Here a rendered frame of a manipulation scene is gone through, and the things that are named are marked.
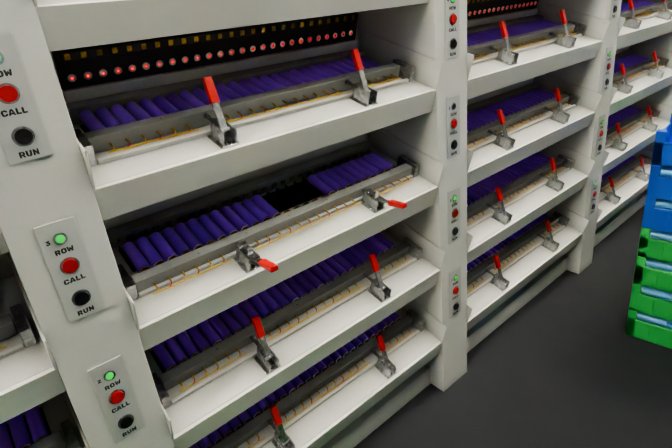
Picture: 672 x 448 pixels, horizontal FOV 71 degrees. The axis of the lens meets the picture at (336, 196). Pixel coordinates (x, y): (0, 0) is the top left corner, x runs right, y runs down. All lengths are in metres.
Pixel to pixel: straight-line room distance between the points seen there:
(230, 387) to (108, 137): 0.43
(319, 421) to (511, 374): 0.54
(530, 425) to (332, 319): 0.53
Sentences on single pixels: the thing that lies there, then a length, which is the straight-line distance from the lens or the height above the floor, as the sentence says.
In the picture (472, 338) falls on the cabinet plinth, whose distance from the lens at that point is 1.37.
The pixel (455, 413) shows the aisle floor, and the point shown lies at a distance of 1.23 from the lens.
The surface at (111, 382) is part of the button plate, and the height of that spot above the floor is 0.49.
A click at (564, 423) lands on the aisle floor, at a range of 1.25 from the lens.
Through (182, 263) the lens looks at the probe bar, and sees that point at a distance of 0.72.
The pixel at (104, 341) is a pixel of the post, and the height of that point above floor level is 0.54.
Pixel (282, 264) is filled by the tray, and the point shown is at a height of 0.53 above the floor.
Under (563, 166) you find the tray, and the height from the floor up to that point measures 0.37.
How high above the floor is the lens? 0.90
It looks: 22 degrees down
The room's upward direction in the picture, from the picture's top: 6 degrees counter-clockwise
